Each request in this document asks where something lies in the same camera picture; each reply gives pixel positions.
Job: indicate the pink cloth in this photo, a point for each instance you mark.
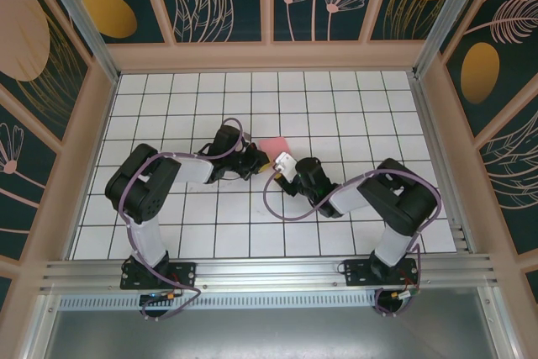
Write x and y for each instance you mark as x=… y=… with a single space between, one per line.
x=273 y=146

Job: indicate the aluminium frame rail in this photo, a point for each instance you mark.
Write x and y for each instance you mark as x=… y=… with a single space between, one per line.
x=40 y=329
x=498 y=325

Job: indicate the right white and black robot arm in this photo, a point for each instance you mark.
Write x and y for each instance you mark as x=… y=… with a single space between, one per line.
x=349 y=199

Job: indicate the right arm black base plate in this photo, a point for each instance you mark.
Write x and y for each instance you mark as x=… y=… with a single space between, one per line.
x=357 y=272

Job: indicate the aluminium corner post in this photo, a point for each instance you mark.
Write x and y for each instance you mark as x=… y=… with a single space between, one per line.
x=454 y=6
x=80 y=14

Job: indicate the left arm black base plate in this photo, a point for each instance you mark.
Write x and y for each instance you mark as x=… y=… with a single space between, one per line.
x=185 y=272

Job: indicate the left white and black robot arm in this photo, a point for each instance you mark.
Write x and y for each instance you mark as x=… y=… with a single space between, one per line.
x=147 y=241

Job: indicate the grooved aluminium side rail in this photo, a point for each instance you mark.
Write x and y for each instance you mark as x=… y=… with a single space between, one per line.
x=459 y=235

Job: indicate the grey metal sheet panel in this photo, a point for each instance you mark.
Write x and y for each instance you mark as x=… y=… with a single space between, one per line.
x=269 y=334

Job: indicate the long aluminium mounting rail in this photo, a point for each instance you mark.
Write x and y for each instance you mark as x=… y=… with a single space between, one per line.
x=269 y=272

